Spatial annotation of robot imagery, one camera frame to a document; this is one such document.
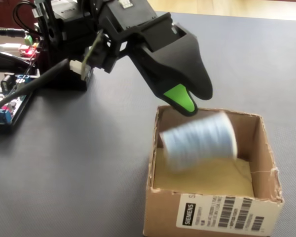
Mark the light blue yarn-wrapped block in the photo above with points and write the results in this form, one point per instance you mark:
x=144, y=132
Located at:
x=199, y=140

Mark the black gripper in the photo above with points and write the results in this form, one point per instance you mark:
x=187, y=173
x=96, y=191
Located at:
x=130, y=19

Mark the green circuit board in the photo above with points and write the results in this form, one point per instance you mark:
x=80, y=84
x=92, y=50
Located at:
x=29, y=50

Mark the large grey table mat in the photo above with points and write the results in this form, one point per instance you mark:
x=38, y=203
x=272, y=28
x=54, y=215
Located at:
x=64, y=160

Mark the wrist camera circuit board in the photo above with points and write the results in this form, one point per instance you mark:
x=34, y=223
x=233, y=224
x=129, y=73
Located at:
x=90, y=56

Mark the open cardboard box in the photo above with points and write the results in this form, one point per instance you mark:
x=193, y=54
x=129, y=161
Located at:
x=162, y=209

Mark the blue circuit board in holder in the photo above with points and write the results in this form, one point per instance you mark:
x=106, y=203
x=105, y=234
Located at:
x=5, y=116

